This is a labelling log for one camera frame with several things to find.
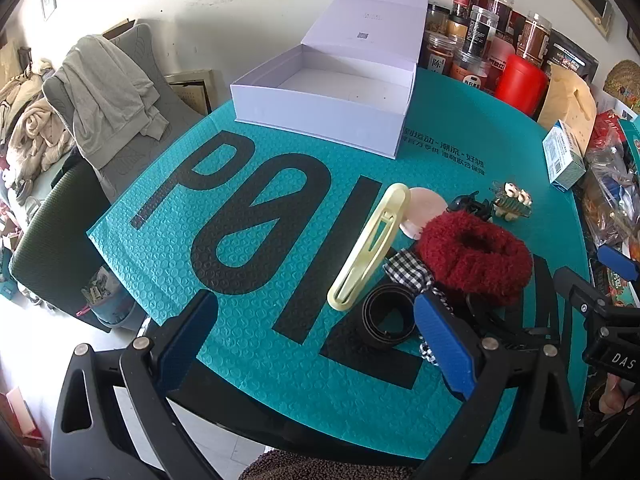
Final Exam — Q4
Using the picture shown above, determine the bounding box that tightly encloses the teal bubble mailer mat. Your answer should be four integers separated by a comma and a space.
86, 67, 593, 466

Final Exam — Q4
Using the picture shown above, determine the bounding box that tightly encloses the grey hoodie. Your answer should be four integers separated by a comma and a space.
52, 35, 171, 171

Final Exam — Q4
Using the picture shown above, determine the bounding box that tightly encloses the dark green armchair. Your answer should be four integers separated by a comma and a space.
10, 157, 113, 333

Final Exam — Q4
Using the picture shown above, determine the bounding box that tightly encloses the teal printed carton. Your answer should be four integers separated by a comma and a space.
617, 117, 640, 161

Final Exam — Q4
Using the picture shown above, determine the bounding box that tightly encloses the mushroom decorated clear hair clip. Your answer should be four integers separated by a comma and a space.
489, 180, 533, 222

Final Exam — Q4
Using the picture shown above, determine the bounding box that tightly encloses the cluster of clear plastic jars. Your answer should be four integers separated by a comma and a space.
422, 0, 553, 88

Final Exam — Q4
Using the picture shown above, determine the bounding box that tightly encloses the white green medicine box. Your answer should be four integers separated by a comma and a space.
542, 120, 587, 192

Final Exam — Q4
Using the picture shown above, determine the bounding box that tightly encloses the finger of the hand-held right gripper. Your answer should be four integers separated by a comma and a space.
597, 244, 640, 281
554, 266, 613, 323

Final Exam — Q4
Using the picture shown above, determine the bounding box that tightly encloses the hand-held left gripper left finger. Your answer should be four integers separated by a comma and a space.
50, 289, 219, 480

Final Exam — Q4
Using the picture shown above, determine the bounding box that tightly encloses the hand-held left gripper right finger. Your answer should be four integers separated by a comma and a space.
414, 292, 583, 480

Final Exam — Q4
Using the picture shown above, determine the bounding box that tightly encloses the framed board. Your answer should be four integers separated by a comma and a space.
164, 69, 215, 117

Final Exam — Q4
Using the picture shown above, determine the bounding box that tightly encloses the black claw hair clip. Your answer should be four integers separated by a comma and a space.
446, 192, 496, 223

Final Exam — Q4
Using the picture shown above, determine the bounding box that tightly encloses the clear bag of snacks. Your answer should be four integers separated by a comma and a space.
582, 145, 640, 261

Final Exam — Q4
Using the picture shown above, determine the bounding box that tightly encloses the person's right hand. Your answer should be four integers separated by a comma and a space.
600, 375, 640, 415

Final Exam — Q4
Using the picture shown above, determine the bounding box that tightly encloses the white gift box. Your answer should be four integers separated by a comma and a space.
230, 0, 430, 158

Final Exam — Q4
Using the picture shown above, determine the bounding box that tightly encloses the black snack bag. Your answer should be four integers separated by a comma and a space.
542, 27, 600, 86

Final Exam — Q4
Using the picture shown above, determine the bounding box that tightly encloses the cream hair clip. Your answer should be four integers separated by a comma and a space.
327, 182, 412, 311

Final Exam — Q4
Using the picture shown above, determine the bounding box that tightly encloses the red fuzzy scrunchie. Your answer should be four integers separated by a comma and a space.
416, 212, 533, 307

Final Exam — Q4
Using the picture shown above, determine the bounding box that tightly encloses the blue floor basket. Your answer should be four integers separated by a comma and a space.
75, 266, 138, 332

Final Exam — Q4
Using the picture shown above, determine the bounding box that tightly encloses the woven straw hat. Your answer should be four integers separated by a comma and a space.
604, 59, 640, 113

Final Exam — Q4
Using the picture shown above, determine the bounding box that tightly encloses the red canister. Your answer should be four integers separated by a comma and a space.
495, 54, 549, 122

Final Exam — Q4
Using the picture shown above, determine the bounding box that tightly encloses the pile of beige clothes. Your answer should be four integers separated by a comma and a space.
0, 57, 76, 186

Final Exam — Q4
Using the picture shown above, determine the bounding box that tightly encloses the kraft paper bag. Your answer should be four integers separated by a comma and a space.
537, 62, 598, 156

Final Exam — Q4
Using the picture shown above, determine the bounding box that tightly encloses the red snack packet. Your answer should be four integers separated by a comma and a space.
595, 110, 623, 148

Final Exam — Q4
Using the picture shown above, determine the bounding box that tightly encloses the black white checkered scrunchie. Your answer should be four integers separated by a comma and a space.
382, 247, 453, 367

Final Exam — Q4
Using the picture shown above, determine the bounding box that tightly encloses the grey chair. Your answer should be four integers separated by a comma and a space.
42, 22, 211, 206

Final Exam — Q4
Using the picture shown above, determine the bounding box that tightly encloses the black hair band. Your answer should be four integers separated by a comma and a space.
361, 284, 421, 347

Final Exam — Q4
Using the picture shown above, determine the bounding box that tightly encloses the pink round compact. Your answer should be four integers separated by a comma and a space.
397, 186, 447, 241

